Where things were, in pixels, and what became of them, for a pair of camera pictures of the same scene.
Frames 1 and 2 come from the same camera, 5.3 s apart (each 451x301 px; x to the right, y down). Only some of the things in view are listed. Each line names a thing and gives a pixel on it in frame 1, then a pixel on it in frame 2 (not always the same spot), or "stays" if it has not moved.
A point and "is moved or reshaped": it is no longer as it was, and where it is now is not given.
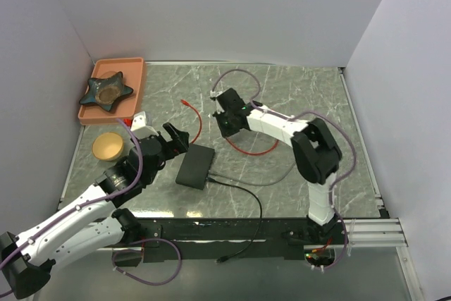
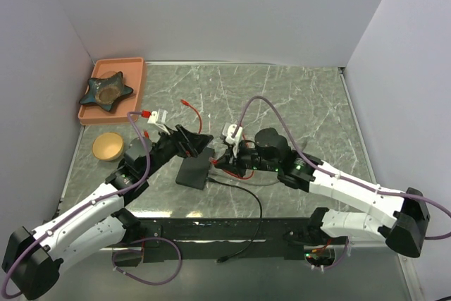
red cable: x=252 y=154 is moved or reshaped
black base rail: x=156 y=240 stays
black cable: x=226 y=258 stays
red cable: x=187 y=104 stays
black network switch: x=195 y=166 stays
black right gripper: x=225 y=132 to x=235 y=163
